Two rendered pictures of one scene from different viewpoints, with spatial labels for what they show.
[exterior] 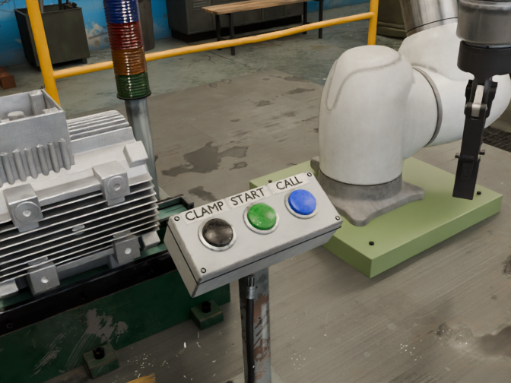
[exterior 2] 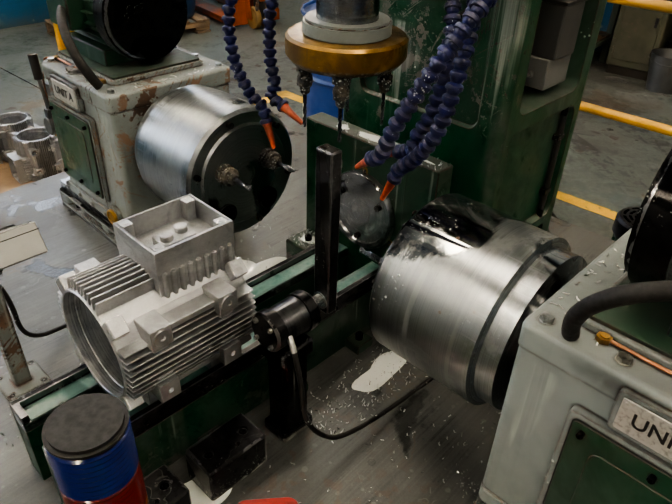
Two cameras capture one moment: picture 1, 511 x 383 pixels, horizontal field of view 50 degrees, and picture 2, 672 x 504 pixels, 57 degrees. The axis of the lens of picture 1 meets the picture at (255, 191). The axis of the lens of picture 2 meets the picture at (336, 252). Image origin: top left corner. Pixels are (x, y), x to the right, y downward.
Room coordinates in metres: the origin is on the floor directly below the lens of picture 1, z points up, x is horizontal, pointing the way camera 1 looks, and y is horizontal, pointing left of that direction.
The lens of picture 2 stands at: (1.32, 0.31, 1.58)
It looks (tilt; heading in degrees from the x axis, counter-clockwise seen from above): 34 degrees down; 165
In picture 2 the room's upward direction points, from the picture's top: 2 degrees clockwise
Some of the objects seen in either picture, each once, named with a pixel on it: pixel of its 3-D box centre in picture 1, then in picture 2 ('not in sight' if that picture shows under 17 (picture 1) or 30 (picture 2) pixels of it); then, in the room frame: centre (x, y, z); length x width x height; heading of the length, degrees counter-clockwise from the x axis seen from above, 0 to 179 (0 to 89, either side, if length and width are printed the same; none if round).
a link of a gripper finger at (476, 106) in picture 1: (479, 94); not in sight; (0.70, -0.31, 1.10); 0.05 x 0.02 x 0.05; 154
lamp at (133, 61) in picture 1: (128, 58); not in sight; (0.98, 0.22, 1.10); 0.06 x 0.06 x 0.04
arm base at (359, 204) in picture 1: (352, 176); not in sight; (0.93, -0.19, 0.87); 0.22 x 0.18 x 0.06; 34
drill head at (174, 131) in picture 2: not in sight; (199, 149); (0.14, 0.34, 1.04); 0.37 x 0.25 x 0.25; 31
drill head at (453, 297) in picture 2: not in sight; (492, 308); (0.73, 0.70, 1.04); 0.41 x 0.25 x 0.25; 31
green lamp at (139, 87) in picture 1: (132, 83); not in sight; (0.98, 0.22, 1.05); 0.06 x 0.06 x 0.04
